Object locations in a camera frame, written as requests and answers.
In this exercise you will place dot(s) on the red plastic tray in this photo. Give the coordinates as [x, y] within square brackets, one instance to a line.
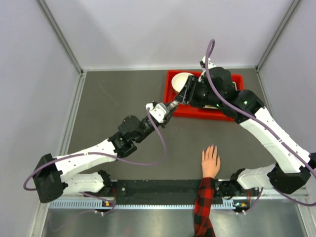
[187, 111]

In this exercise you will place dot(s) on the red plaid sleeve forearm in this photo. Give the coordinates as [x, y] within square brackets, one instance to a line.
[203, 203]

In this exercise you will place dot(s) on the floral white bowl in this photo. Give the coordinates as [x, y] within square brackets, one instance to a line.
[179, 80]

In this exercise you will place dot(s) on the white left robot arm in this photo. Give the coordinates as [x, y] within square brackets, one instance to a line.
[64, 175]

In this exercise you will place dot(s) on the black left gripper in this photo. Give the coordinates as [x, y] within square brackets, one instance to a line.
[167, 119]

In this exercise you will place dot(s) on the person's left hand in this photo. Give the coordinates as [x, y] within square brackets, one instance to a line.
[210, 162]

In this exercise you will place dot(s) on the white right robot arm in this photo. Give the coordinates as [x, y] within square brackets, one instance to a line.
[215, 88]

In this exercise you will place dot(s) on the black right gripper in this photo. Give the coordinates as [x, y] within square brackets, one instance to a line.
[185, 97]

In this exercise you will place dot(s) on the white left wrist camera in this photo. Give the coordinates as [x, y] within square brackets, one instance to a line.
[157, 111]

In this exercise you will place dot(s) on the glitter nail polish bottle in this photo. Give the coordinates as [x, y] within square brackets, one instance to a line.
[173, 105]

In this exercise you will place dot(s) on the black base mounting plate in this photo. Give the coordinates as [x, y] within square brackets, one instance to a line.
[166, 192]

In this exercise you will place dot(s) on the square floral saucer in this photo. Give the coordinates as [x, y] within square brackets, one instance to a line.
[209, 106]

